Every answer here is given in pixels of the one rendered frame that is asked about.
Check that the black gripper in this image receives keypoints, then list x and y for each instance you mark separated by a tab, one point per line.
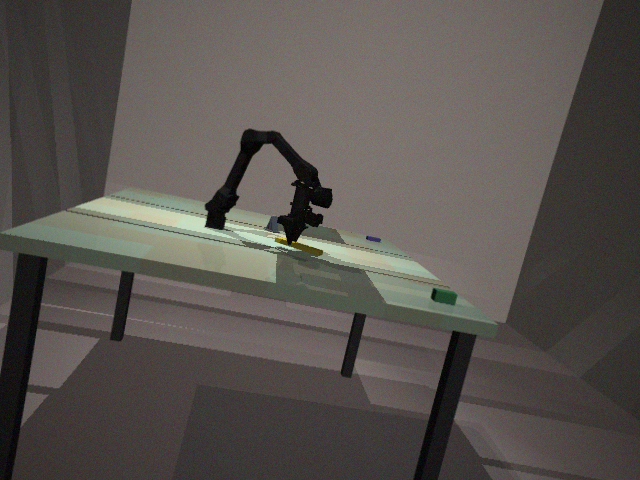
293	223

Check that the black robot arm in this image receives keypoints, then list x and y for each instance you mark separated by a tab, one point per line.
251	142

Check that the small green block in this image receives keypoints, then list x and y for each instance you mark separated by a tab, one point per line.
445	296

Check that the yellow bar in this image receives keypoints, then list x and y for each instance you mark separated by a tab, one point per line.
299	246

